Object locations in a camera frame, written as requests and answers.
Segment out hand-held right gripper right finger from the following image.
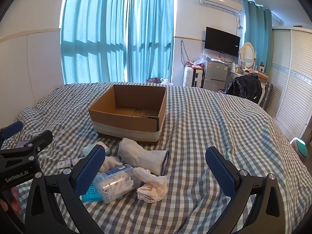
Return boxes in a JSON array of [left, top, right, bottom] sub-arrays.
[[203, 147, 288, 234]]

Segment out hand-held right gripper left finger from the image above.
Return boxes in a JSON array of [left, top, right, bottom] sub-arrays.
[[23, 145, 106, 234]]

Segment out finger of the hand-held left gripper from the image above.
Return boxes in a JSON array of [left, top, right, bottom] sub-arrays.
[[0, 121, 24, 143], [26, 130, 53, 152]]

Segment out teal blister pack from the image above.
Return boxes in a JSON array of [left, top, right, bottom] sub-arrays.
[[81, 186, 104, 202]]

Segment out small white sock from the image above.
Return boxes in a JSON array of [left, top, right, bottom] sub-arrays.
[[99, 156, 123, 173]]

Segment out light blue tissue packet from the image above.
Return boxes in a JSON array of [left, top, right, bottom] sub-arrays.
[[82, 143, 109, 158]]

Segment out white cream tube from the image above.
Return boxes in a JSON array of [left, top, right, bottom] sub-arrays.
[[57, 158, 84, 169]]

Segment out clear plastic swab container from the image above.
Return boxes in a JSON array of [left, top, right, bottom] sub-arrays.
[[94, 164, 140, 203]]

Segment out large white sock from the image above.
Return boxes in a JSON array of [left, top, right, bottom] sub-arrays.
[[119, 138, 170, 176]]

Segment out cardboard box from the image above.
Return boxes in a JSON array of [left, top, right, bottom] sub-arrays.
[[88, 84, 167, 144]]

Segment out white lace cloth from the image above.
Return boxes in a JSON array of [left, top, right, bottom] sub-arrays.
[[134, 167, 168, 203]]

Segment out person's left hand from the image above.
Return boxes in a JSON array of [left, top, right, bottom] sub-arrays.
[[0, 186, 23, 215]]

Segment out checkered blanket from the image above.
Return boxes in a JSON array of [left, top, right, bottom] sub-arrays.
[[0, 82, 308, 234]]

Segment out teal and pink object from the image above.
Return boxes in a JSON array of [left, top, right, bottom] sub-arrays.
[[290, 138, 308, 158]]

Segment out black jacket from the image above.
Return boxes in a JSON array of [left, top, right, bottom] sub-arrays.
[[225, 74, 262, 105]]

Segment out grey suitcase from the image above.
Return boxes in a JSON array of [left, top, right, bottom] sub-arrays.
[[260, 82, 274, 111]]

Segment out silver mini fridge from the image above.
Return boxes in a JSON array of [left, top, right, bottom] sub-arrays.
[[203, 60, 230, 92]]

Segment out white dressing table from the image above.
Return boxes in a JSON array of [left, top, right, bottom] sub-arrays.
[[228, 69, 246, 88]]

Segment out white suitcase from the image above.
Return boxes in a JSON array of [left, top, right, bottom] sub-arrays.
[[183, 67, 204, 88]]

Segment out wide teal curtain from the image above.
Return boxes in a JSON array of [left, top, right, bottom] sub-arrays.
[[60, 0, 127, 84]]

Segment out white slatted wardrobe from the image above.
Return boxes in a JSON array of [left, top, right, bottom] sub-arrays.
[[267, 26, 312, 140]]

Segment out clear plastic bag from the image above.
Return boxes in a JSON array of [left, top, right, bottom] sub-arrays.
[[194, 51, 210, 65]]

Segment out white oval mirror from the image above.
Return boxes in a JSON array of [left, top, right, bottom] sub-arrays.
[[239, 42, 257, 69]]

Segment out narrow teal curtain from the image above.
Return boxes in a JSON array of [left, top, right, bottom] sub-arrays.
[[244, 0, 272, 75]]

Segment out white air conditioner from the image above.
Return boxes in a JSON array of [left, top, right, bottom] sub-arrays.
[[199, 0, 243, 14]]

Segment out dark wall cable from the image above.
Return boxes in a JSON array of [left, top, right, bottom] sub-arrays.
[[180, 41, 189, 66]]

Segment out black wall television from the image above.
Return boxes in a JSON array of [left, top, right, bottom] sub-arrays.
[[204, 27, 240, 57]]

